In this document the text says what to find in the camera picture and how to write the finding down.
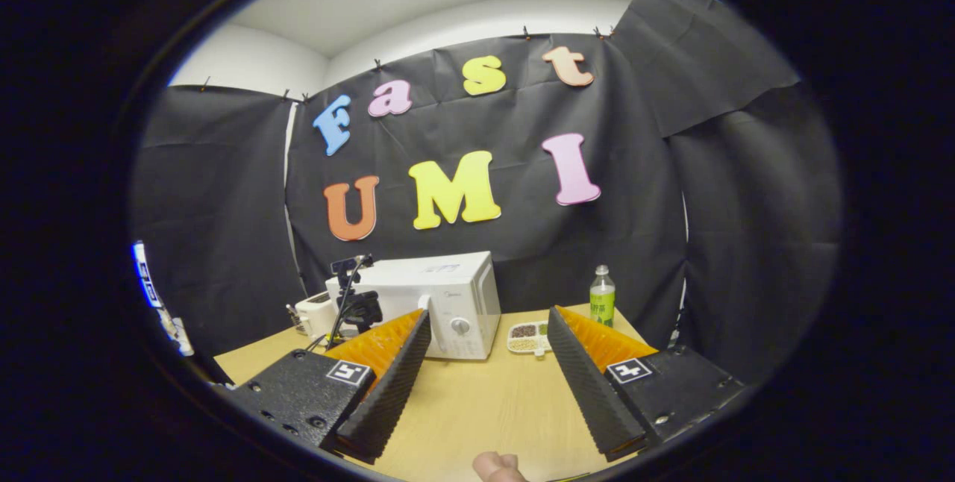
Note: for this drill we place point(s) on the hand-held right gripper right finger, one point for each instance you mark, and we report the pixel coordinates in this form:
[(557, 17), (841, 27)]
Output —
[(586, 392)]

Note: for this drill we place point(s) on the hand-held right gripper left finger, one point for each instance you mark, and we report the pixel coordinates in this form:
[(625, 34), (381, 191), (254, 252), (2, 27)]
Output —
[(388, 400)]

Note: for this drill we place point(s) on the white microwave oven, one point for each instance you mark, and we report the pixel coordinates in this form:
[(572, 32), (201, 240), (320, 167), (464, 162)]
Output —
[(448, 288)]

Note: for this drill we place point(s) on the white small appliance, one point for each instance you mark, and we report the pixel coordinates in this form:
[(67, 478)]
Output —
[(313, 314)]

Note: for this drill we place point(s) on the white divided grain tray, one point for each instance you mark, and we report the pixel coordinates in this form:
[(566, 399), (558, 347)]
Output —
[(526, 338)]

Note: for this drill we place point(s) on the green drink bottle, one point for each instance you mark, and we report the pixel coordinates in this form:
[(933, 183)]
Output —
[(602, 303)]

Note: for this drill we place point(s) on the white blue printed board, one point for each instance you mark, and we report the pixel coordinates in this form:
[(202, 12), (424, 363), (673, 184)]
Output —
[(160, 303)]

